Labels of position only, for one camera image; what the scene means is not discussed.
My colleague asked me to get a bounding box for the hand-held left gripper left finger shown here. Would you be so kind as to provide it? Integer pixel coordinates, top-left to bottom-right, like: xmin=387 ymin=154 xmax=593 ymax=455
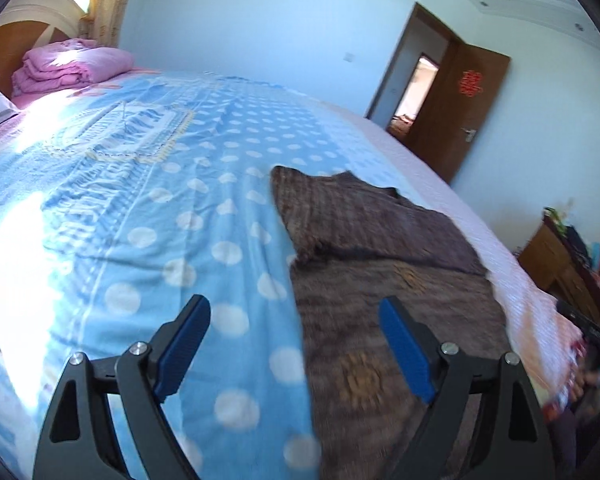
xmin=31 ymin=294 xmax=212 ymax=480

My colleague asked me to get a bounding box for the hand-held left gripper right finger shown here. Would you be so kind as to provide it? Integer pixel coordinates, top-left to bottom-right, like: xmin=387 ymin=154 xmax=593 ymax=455
xmin=378 ymin=296 xmax=551 ymax=480

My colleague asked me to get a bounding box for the brown knit sweater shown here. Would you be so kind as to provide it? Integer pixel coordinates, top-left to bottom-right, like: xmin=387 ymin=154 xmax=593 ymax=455
xmin=270 ymin=164 xmax=516 ymax=480

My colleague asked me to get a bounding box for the colourful clutter pile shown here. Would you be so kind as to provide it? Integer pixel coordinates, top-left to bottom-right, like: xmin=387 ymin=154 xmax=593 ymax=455
xmin=542 ymin=205 xmax=600 ymax=291

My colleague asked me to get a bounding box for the wooden drawer cabinet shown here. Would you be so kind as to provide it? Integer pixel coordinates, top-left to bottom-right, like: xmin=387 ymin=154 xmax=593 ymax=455
xmin=517 ymin=220 xmax=600 ymax=326

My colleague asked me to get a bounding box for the blue polka dot bedsheet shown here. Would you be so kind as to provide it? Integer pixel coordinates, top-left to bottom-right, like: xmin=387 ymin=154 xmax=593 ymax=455
xmin=0 ymin=71 xmax=381 ymax=480

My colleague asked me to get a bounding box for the brown wooden door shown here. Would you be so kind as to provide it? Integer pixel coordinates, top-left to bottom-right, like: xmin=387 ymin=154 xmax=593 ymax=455
xmin=407 ymin=40 xmax=512 ymax=185

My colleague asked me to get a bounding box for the red paper door decoration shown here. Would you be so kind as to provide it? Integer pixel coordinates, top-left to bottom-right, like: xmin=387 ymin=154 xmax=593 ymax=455
xmin=457 ymin=69 xmax=482 ymax=96

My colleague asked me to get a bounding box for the pink folded quilt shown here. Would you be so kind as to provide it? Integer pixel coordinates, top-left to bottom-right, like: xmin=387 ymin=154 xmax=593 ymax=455
xmin=11 ymin=37 xmax=135 ymax=97

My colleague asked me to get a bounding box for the wooden bed headboard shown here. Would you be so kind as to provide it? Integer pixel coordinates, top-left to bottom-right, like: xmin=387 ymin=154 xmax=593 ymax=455
xmin=0 ymin=0 xmax=88 ymax=98

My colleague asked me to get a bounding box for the yellow patterned curtain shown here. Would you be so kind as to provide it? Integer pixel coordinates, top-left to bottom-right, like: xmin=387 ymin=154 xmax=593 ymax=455
xmin=45 ymin=0 xmax=141 ymax=51

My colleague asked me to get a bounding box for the brown wooden door frame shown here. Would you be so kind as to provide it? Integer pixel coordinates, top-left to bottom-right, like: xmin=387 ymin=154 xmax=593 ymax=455
xmin=365 ymin=2 xmax=463 ymax=136

